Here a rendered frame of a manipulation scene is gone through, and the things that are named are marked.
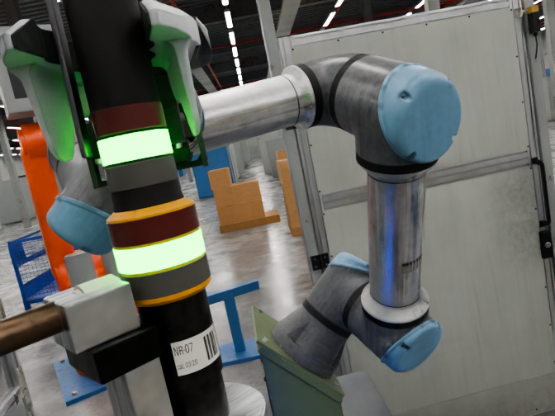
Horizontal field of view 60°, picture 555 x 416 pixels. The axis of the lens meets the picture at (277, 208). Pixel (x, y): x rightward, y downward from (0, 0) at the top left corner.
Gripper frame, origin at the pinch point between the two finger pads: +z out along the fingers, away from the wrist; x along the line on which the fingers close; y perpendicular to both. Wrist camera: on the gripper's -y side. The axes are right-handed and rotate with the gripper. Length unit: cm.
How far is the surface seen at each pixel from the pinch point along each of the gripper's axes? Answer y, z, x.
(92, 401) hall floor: 165, -322, 119
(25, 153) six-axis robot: -21, -370, 136
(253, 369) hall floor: 165, -308, 0
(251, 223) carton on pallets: 156, -903, -48
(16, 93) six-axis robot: -64, -358, 127
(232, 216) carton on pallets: 137, -917, -15
